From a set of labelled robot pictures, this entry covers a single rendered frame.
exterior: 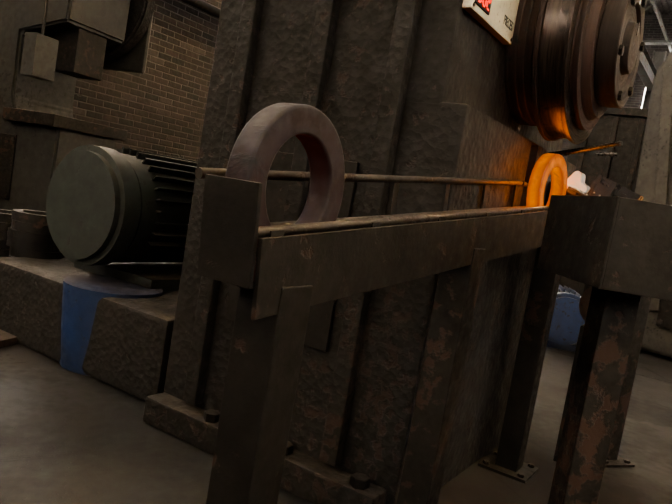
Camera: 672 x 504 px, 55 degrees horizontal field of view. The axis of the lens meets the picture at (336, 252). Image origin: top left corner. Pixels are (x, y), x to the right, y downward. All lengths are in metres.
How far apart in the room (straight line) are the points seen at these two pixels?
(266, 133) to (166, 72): 8.08
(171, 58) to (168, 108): 0.62
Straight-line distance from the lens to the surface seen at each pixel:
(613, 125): 5.96
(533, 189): 1.63
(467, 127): 1.33
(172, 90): 8.82
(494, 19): 1.51
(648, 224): 1.05
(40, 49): 5.25
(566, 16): 1.59
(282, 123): 0.70
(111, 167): 2.10
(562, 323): 3.77
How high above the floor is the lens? 0.66
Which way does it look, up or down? 5 degrees down
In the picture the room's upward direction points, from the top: 10 degrees clockwise
